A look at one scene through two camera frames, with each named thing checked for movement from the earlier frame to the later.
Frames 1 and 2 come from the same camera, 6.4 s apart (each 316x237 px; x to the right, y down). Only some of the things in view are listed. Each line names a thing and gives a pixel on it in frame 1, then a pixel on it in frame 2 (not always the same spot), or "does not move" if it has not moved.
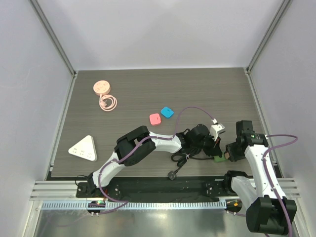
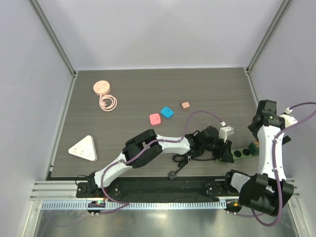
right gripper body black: x=232 y=152 → x=253 y=148
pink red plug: x=155 y=119 does not move
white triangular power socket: x=85 y=148 does not move
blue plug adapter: x=167 y=112 does not move
